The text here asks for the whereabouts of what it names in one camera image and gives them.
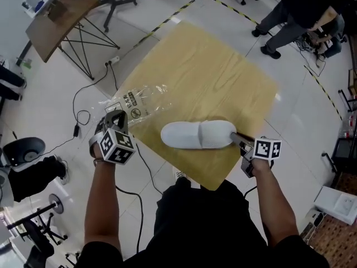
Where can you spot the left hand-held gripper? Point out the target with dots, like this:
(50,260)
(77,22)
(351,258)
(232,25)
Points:
(117,147)

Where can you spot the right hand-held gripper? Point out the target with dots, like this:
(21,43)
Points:
(266,148)

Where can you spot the clear plastic bag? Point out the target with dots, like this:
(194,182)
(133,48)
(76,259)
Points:
(145,102)

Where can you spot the white slipper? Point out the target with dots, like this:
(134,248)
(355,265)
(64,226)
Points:
(189,135)

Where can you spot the person's left forearm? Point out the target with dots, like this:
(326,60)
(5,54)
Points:
(101,200)

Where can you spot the person's right forearm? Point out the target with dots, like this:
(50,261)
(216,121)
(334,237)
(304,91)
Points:
(273,205)

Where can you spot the white power strip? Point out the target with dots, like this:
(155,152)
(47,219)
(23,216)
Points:
(112,61)

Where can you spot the person's white shoe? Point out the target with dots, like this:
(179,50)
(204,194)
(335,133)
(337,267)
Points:
(180,174)

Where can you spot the light wooden table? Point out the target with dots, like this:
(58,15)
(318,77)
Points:
(209,74)

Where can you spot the dark grey round device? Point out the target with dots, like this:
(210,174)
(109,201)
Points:
(23,151)

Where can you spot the person's black clothed torso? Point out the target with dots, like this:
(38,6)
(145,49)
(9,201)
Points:
(200,227)

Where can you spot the black metal rack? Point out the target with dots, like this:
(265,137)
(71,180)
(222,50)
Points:
(343,155)

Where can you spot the small white device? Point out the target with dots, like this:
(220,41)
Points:
(316,218)

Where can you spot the dark wooden side table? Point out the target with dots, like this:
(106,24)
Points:
(61,21)

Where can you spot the white storage box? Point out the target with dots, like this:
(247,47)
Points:
(337,205)

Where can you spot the large display on stand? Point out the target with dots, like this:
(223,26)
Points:
(114,4)

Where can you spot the small wooden box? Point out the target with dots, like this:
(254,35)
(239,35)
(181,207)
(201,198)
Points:
(57,10)

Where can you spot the black stanchion post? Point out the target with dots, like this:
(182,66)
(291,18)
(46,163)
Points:
(55,204)

